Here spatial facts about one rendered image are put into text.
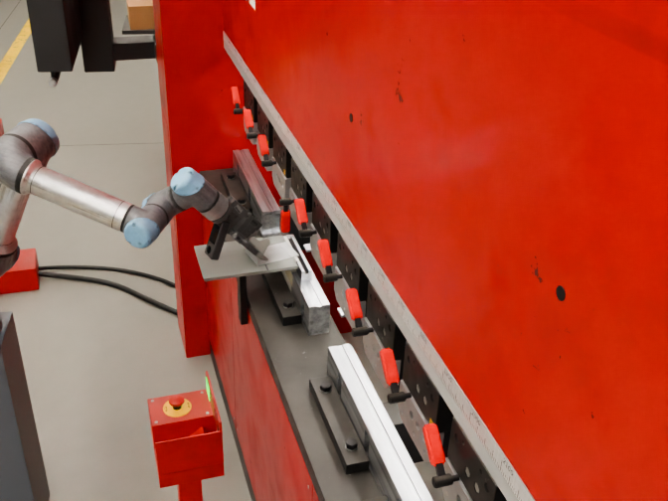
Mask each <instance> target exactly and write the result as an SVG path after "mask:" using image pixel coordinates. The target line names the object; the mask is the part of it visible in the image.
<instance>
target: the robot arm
mask: <svg viewBox="0 0 668 501"><path fill-rule="evenodd" d="M59 147H60V140H59V137H58V135H57V134H56V131H55V130H54V129H53V128H52V127H51V126H50V125H49V124H48V123H46V122H45V121H43V120H40V119H37V118H30V119H26V120H25V121H21V122H20V123H18V125H17V126H15V127H14V128H12V129H11V130H9V131H8V132H6V133H5V134H3V135H2V136H1V137H0V277H1V276H2V275H3V274H4V273H5V272H6V271H8V270H9V269H10V268H12V267H13V266H14V264H15V263H16V261H17V260H18V258H19V255H20V248H19V246H18V240H17V238H16V237H15V236H16V233H17V230H18V228H19V225H20V222H21V219H22V216H23V214H24V211H25V208H26V205H27V203H28V200H29V197H30V194H33V195H35V196H37V197H40V198H42V199H44V200H47V201H49V202H51V203H54V204H56V205H59V206H61V207H63V208H66V209H68V210H70V211H73V212H75V213H77V214H80V215H82V216H84V217H87V218H89V219H92V220H94V221H96V222H99V223H101V224H103V225H106V226H108V227H110V228H113V229H115V230H117V231H120V232H123V233H124V236H125V239H126V240H127V241H128V242H129V243H130V244H131V245H132V246H133V247H136V248H139V249H143V248H147V247H148V246H150V245H151V244H152V243H153V242H154V241H155V240H156V239H157V238H158V237H159V235H160V233H161V232H162V231H163V230H164V228H165V227H166V226H167V225H168V224H169V223H170V221H171V220H172V219H173V218H174V216H176V215H178V214H180V213H182V212H184V211H186V210H188V209H189V208H191V207H194V208H195V209H196V210H197V211H198V212H200V213H201V214H202V215H203V216H204V217H206V218H207V219H208V220H210V221H212V222H213V223H214V224H213V227H212V230H211V234H210V237H209V240H208V243H207V246H206V249H205V254H206V255H207V256H208V257H209V258H210V259H213V260H218V259H219V257H220V254H221V251H222V248H223V245H224V241H225V238H226V235H227V234H228V235H230V236H231V237H232V238H233V239H234V240H235V241H237V242H238V243H239V244H242V245H243V246H244V247H245V248H246V249H247V250H249V251H250V252H251V253H252V254H254V255H255V256H256V257H258V258H259V259H261V260H268V258H267V257H266V256H264V255H263V254H264V252H265V251H266V249H267V247H268V246H269V244H270V240H269V239H268V238H264V239H262V240H258V239H257V238H256V237H255V236H256V235H257V233H258V231H259V228H260V227H261V226H262V224H261V223H260V222H259V221H258V220H257V217H256V216H255V215H254V214H253V213H252V212H250V211H249V210H248V208H247V207H246V206H245V205H242V204H240V203H239V202H238V201H237V200H236V199H235V198H234V197H233V196H232V195H231V194H230V195H229V196H228V198H226V197H225V196H224V195H223V194H222V193H220V192H219V191H218V190H217V189H216V188H215V187H214V186H213V185H211V184H210V183H209V182H208V181H207V180H206V179H205V178H204V177H203V176H202V175H201V174H199V173H198V172H196V171H195V170H194V169H193V168H190V167H184V168H182V169H180V170H179V171H178V173H175V175H174V176H173V178H172V180H171V186H169V187H167V188H165V189H163V190H161V191H159V192H156V193H153V194H151V195H150V196H149V197H147V198H145V199H144V200H143V202H142V207H141V208H140V207H137V206H135V205H133V204H130V203H128V202H126V201H123V200H121V199H119V198H116V197H114V196H112V195H109V194H107V193H104V192H102V191H100V190H97V189H96V188H94V187H91V186H89V185H87V184H84V183H82V182H80V181H77V180H75V179H72V178H70V177H68V176H65V175H63V174H61V173H58V172H56V171H54V170H51V169H49V168H47V165H48V162H49V160H50V158H51V157H53V156H55V155H56V153H57V152H58V150H59Z"/></svg>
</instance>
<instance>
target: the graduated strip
mask: <svg viewBox="0 0 668 501"><path fill-rule="evenodd" d="M223 35H224V41H225V42H226V44H227V45H228V47H229V49H230V50H231V52H232V53H233V55H234V56H235V58H236V60H237V61H238V63H239V64H240V66H241V67H242V69H243V70H244V72H245V74H246V75H247V77H248V78H249V80H250V82H251V83H252V85H253V87H254V88H255V90H256V91H257V93H258V94H259V96H260V98H261V99H262V101H263V102H264V104H265V105H266V107H267V108H268V110H269V112H270V113H271V115H272V116H273V118H274V119H275V121H276V123H277V124H278V126H279V127H280V129H281V130H282V132H283V133H284V135H285V137H286V138H287V140H288V141H289V143H290V144H291V146H292V147H293V149H294V151H295V152H296V154H297V155H298V157H299V158H300V160H301V162H302V163H303V165H304V166H305V168H306V169H307V171H308V172H309V174H310V176H311V177H312V179H313V180H314V182H315V183H316V185H317V187H318V188H319V190H320V191H321V193H322V194H323V196H324V197H325V199H326V201H327V202H328V204H329V205H330V207H331V208H332V210H333V211H334V213H335V215H336V216H337V218H338V219H339V221H340V222H341V224H342V226H343V227H344V229H345V230H346V232H347V233H348V235H349V236H350V238H351V240H352V241H353V243H354V244H355V246H356V247H357V249H358V251H359V252H360V254H361V255H362V257H363V258H364V260H365V261H366V263H367V265H368V266H369V268H370V269H371V271H372V272H373V274H374V275H375V277H376V279H377V280H378V281H379V282H380V284H381V285H382V287H383V289H384V290H385V292H386V293H387V295H388V296H389V298H390V299H391V301H392V303H393V304H394V306H395V307H396V309H397V310H398V312H399V314H400V315H401V317H402V318H403V320H404V321H405V323H406V324H407V326H408V328H409V329H410V331H411V332H412V334H413V335H414V337H415V338H416V340H417V342H418V344H419V345H420V347H421V348H422V350H423V352H424V353H425V355H426V356H427V358H428V359H429V361H430V362H431V364H432V366H433V367H434V369H435V370H436V372H437V373H438V375H439V377H440V378H441V380H442V381H443V383H444V384H445V386H446V387H447V389H448V391H449V392H450V394H451V395H452V397H453V398H454V400H455V401H456V403H457V405H458V406H459V408H460V409H461V411H462V412H463V414H464V416H465V417H466V419H467V420H468V422H469V423H470V425H471V426H472V428H473V430H474V431H475V433H476V434H477V436H478V437H479V439H480V441H481V442H482V444H483V445H484V447H485V448H486V450H487V451H488V453H489V455H490V456H491V458H492V459H493V461H494V462H495V464H496V465H497V467H498V469H499V470H500V472H501V473H502V475H503V476H504V478H505V480H506V481H507V483H508V484H509V486H510V487H511V489H512V490H513V492H514V494H515V495H516V497H517V498H518V500H519V501H534V500H533V498H532V497H531V495H530V494H529V492H528V491H527V489H526V488H525V486H524V485H523V483H522V482H521V480H520V479H519V477H518V476H517V474H516V473H515V471H514V470H513V468H512V467H511V465H510V464H509V462H508V460H507V459H506V457H505V456H504V454H503V453H502V451H501V450H500V448H499V447H498V445H497V444H496V442H495V441H494V439H493V438H492V436H491V435H490V433H489V432H488V430H487V429H486V427H485V426H484V424H483V423H482V421H481V420H480V418H479V417H478V415H477V414H476V412H475V411H474V409H473V408H472V406H471V404H470V403H469V401H468V400H467V398H466V397H465V395H464V394H463V392H462V391H461V390H460V389H459V387H458V386H457V384H456V383H455V381H454V380H453V378H452V377H451V375H450V374H449V372H448V371H447V369H446V368H445V366H444V365H443V363H442V362H441V360H440V359H439V357H438V356H437V354H436V352H435V351H434V349H433V348H432V346H431V345H430V343H429V342H428V340H427V339H426V337H425V336H424V334H423V333H422V331H421V330H420V328H419V327H418V325H417V323H416V322H415V320H414V319H413V317H412V316H411V314H410V313H409V311H408V310H407V308H406V307H405V305H404V304H403V302H402V301H401V299H400V297H399V296H398V294H397V293H396V291H395V290H394V288H393V287H392V285H391V284H390V282H389V281H388V279H387V278H386V276H385V275H384V273H383V272H382V270H381V269H380V267H379V266H378V264H377V263H376V261H375V260H374V258H373V257H372V255H371V254H370V252H369V251H368V249H367V248H366V246H365V245H364V243H363V241H362V240H361V238H360V237H359V235H358V234H357V232H356V231H355V229H354V228H353V226H352V225H351V223H350V222H349V220H348V219H347V217H346V216H345V214H344V213H343V211H342V210H341V208H340V207H339V205H338V204H337V202H336V201H335V199H334V198H333V196H332V195H331V193H330V192H329V190H328V188H327V187H326V185H325V184H324V182H323V181H322V179H321V178H320V176H319V175H318V173H317V172H316V170H315V169H314V167H313V166H312V164H311V163H310V161H309V160H308V158H307V157H306V155H305V154H304V152H303V151H302V149H301V148H300V146H299V145H298V143H297V142H296V140H295V139H294V137H293V136H292V134H291V132H290V131H289V129H288V128H287V126H286V125H285V123H284V122H283V120H282V119H281V117H280V116H279V114H278V113H277V111H276V110H275V108H274V107H273V105H272V104H271V102H270V101H269V99H268V98H267V96H266V95H265V93H264V92H263V90H262V89H261V87H260V86H259V84H258V83H257V81H256V80H255V78H254V76H253V75H252V73H251V71H250V70H249V68H248V67H247V65H246V64H245V62H244V61H243V59H242V58H241V56H240V55H239V53H238V52H237V50H236V49H235V47H234V46H233V44H232V43H231V41H230V40H229V38H228V37H227V35H226V34H225V32H224V31H223Z"/></svg>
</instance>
